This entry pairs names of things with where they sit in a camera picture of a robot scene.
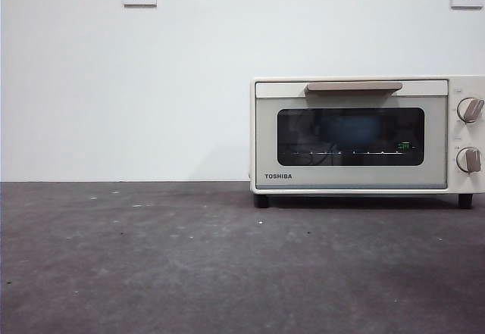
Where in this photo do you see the glass oven door beige handle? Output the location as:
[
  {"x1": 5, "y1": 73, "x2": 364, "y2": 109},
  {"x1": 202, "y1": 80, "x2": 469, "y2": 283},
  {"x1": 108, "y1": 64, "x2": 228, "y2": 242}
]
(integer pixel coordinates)
[{"x1": 255, "y1": 80, "x2": 449, "y2": 191}]

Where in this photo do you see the blue ribbed bowl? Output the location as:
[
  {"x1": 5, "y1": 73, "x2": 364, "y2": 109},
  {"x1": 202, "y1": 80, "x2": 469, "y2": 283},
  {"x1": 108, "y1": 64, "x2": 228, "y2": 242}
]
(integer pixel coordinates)
[{"x1": 316, "y1": 120, "x2": 386, "y2": 153}]

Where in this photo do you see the cream Toshiba toaster oven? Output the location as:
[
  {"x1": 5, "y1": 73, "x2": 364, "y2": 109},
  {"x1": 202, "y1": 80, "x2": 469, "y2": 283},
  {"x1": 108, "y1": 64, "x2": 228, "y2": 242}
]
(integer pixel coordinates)
[{"x1": 249, "y1": 75, "x2": 485, "y2": 209}]

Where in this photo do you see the cream oven knob beige grip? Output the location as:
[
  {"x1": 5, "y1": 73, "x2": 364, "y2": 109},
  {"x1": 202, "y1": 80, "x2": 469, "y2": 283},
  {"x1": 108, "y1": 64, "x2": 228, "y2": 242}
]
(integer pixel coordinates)
[
  {"x1": 455, "y1": 146, "x2": 483, "y2": 174},
  {"x1": 456, "y1": 97, "x2": 485, "y2": 124}
]

